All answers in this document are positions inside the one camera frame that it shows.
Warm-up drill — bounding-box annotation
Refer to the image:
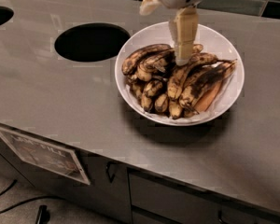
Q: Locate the framed landfill sign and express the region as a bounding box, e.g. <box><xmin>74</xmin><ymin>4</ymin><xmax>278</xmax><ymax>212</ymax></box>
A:
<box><xmin>0</xmin><ymin>127</ymin><xmax>91</xmax><ymax>185</ymax></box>

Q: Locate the small banana front middle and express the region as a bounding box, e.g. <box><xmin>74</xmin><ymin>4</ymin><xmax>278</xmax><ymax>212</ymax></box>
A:
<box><xmin>155</xmin><ymin>93</ymin><xmax>168</xmax><ymax>113</ymax></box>

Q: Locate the black floor cable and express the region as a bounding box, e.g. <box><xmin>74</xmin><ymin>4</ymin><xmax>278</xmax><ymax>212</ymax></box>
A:
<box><xmin>0</xmin><ymin>178</ymin><xmax>64</xmax><ymax>217</ymax></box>

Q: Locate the small banana front left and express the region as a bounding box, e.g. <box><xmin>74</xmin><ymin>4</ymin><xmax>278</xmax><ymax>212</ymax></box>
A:
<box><xmin>140</xmin><ymin>94</ymin><xmax>153</xmax><ymax>112</ymax></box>

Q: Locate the short banana left inner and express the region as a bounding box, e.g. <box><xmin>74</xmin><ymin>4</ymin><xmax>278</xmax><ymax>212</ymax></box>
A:
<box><xmin>136</xmin><ymin>63</ymin><xmax>153</xmax><ymax>81</ymax></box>

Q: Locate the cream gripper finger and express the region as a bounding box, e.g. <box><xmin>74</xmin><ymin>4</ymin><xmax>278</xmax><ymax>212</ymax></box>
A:
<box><xmin>169</xmin><ymin>7</ymin><xmax>199</xmax><ymax>66</ymax></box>
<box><xmin>139</xmin><ymin>0</ymin><xmax>161</xmax><ymax>16</ymax></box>

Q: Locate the spotted banana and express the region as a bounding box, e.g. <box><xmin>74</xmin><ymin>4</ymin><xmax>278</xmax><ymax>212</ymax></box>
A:
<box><xmin>121</xmin><ymin>44</ymin><xmax>171</xmax><ymax>76</ymax></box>
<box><xmin>141</xmin><ymin>43</ymin><xmax>204</xmax><ymax>74</ymax></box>
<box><xmin>167</xmin><ymin>52</ymin><xmax>218</xmax><ymax>101</ymax></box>

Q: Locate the white bowl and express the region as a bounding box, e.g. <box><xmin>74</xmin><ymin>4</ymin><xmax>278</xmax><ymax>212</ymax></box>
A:
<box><xmin>115</xmin><ymin>21</ymin><xmax>245</xmax><ymax>126</ymax></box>

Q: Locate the black cabinet handle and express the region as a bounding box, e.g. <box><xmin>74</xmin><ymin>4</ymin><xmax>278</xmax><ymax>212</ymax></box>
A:
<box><xmin>105</xmin><ymin>161</ymin><xmax>117</xmax><ymax>183</ymax></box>

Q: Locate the small banana middle left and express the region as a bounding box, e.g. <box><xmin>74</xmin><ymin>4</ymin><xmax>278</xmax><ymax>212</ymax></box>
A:
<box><xmin>143</xmin><ymin>80</ymin><xmax>163</xmax><ymax>97</ymax></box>

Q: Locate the small banana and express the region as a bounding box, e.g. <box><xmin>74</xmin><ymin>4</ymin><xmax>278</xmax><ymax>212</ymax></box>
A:
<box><xmin>143</xmin><ymin>80</ymin><xmax>163</xmax><ymax>97</ymax></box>
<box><xmin>140</xmin><ymin>94</ymin><xmax>153</xmax><ymax>112</ymax></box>
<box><xmin>155</xmin><ymin>93</ymin><xmax>168</xmax><ymax>113</ymax></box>
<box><xmin>169</xmin><ymin>100</ymin><xmax>183</xmax><ymax>119</ymax></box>

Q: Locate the small banana front right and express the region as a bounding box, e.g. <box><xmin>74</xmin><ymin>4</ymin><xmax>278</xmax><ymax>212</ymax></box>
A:
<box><xmin>169</xmin><ymin>100</ymin><xmax>183</xmax><ymax>119</ymax></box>

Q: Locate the black object on floor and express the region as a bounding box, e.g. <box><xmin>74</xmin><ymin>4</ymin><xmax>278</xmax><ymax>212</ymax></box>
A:
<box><xmin>35</xmin><ymin>205</ymin><xmax>50</xmax><ymax>224</ymax></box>

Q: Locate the grey cabinet drawer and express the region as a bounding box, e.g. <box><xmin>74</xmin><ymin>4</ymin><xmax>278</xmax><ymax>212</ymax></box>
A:
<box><xmin>129</xmin><ymin>172</ymin><xmax>280</xmax><ymax>224</ymax></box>

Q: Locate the blackened banana right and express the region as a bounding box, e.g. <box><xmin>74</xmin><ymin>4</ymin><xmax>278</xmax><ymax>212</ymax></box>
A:
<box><xmin>179</xmin><ymin>60</ymin><xmax>237</xmax><ymax>110</ymax></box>

